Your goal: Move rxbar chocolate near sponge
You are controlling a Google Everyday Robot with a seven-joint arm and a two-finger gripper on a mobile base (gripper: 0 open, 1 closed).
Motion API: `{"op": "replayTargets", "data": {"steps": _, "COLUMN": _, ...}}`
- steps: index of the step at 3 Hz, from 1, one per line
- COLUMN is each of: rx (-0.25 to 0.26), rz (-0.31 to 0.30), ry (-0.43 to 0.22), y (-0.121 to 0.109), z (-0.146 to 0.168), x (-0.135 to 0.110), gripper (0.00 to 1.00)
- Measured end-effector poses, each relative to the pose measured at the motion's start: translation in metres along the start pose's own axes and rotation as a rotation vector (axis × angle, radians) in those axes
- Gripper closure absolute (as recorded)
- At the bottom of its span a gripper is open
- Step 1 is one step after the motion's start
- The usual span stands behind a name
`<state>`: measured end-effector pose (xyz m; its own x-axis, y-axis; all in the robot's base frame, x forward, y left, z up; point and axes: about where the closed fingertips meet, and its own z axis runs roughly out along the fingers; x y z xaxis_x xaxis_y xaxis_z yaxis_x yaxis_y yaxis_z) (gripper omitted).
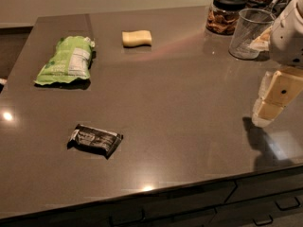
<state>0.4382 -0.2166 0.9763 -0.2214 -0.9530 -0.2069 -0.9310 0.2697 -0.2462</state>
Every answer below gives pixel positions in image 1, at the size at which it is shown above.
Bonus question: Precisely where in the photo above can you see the dark cabinet drawers with handles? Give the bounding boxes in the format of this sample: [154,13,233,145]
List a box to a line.
[0,166,303,227]

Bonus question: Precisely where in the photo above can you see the yellow sponge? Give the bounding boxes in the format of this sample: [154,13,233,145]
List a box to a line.
[122,30,152,47]

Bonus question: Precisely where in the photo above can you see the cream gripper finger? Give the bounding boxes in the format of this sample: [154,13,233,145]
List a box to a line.
[258,71,274,99]
[252,67,303,128]

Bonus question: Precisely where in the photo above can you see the green snack bag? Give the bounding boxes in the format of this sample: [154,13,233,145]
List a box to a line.
[35,36,95,86]

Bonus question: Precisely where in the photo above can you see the clear plastic cup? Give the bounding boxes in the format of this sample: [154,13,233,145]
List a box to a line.
[229,9,276,60]

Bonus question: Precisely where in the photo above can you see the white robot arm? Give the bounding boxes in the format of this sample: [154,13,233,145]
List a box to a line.
[249,0,303,128]

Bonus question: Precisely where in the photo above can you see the glass jar with black lid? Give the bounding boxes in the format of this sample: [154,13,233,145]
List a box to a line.
[205,0,248,35]

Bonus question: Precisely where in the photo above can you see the black rxbar chocolate wrapper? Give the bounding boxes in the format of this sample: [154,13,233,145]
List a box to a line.
[67,124,123,159]

